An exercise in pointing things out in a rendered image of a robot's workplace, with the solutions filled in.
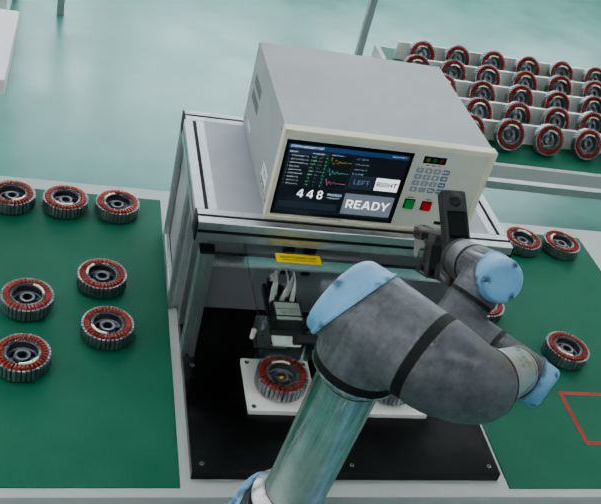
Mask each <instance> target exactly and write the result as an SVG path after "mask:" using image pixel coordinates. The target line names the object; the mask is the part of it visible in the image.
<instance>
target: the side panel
mask: <svg viewBox="0 0 601 504"><path fill-rule="evenodd" d="M189 213H190V204H189V196H188V187H187V178H186V170H185V161H184V152H183V144H182V136H181V127H180V132H179V138H178V145H177V151H176V157H175V163H174V170H173V176H172V182H171V188H170V194H169V201H168V207H167V213H166V219H165V225H164V232H163V246H164V260H165V274H166V289H167V303H168V309H173V307H176V309H178V306H179V305H174V296H175V291H176V285H177V280H178V274H179V268H180V263H181V257H182V252H183V246H184V241H185V235H186V230H187V224H188V218H189Z"/></svg>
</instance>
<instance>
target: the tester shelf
mask: <svg viewBox="0 0 601 504"><path fill-rule="evenodd" d="M243 119H244V117H240V116H231V115H223V114H215V113H206V112H198V111H189V110H183V113H182V120H181V126H180V127H181V136H182V144H183V152H184V161H185V170H186V178H187V187H188V196H189V204H190V213H191V221H192V231H193V239H194V240H195V239H196V240H209V241H221V242H234V243H247V244H259V245H272V246H284V247H297V248H310V249H322V250H335V251H347V252H360V253H373V254H385V255H398V256H411V257H415V256H414V253H413V252H414V236H413V231H401V230H390V229H378V228H367V227H356V226H344V225H333V224H321V223H310V222H299V221H287V220H276V219H265V218H264V215H263V205H262V201H261V196H260V192H259V188H258V183H257V179H256V175H255V170H254V166H253V162H252V157H251V153H250V149H249V144H248V140H247V136H246V131H245V127H244V123H243ZM469 233H470V240H473V241H475V242H477V243H479V244H482V245H484V246H486V247H488V248H490V249H493V250H495V251H499V252H502V253H504V254H505V255H507V256H508V257H509V258H511V255H512V253H513V251H514V249H515V247H514V246H513V244H512V242H511V241H510V239H509V237H508V236H507V235H506V233H505V231H504V229H503V228H502V226H501V224H500V223H499V221H498V219H497V218H496V216H495V214H494V212H493V211H492V209H491V207H490V206H489V204H488V202H487V201H486V199H485V197H484V195H483V194H481V197H480V199H479V202H478V204H477V206H476V209H475V211H474V214H473V216H472V218H471V221H470V223H469Z"/></svg>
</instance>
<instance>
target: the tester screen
mask: <svg viewBox="0 0 601 504"><path fill-rule="evenodd" d="M409 159H410V156H401V155H393V154H384V153H375V152H366V151H357V150H348V149H339V148H331V147H322V146H313V145H304V144H295V143H289V147H288V151H287V156H286V160H285V164H284V168H283V172H282V176H281V180H280V184H279V188H278V192H277V196H276V200H275V204H274V208H273V210H282V211H293V212H304V213H315V214H326V215H337V216H348V217H359V218H370V219H381V220H389V217H390V214H391V211H392V208H393V205H394V202H395V200H394V202H393V205H392V208H391V211H390V214H389V217H388V218H383V217H372V216H361V215H350V214H339V213H340V210H341V206H342V203H343V200H344V196H345V193H352V194H362V195H372V196H382V197H392V198H395V199H396V196H397V194H398V191H399V188H400V185H401V182H402V179H403V176H404V173H405V171H406V168H407V165H408V162H409ZM351 175H355V176H365V177H374V178H384V179H393V180H401V181H400V184H399V187H398V190H397V192H396V193H393V192H383V191H373V190H363V189H353V188H348V185H349V182H350V178H351ZM296 188H305V189H315V190H325V191H326V193H325V196H324V200H323V201H322V200H311V199H301V198H294V196H295V192H296ZM278 199H280V200H290V201H301V202H312V203H322V204H333V205H337V206H336V209H335V211H325V210H314V209H303V208H292V207H281V206H277V203H278Z"/></svg>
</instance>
